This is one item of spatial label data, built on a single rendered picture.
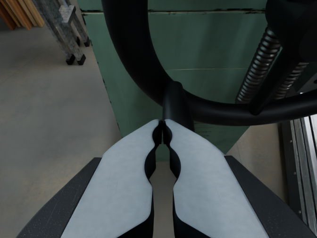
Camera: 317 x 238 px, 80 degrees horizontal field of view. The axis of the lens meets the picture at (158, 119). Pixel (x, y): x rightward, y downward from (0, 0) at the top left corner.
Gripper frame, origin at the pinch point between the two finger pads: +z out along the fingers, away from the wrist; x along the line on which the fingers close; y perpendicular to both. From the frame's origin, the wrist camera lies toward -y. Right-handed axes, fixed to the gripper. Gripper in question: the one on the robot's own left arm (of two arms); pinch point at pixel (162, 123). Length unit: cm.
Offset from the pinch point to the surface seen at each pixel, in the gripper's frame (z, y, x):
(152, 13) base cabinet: 23.8, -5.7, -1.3
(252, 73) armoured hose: 14.7, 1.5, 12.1
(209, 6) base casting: 23.8, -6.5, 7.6
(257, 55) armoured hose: 14.0, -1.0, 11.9
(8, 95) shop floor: 90, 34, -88
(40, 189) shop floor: 46, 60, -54
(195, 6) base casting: 23.7, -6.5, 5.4
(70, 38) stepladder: 108, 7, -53
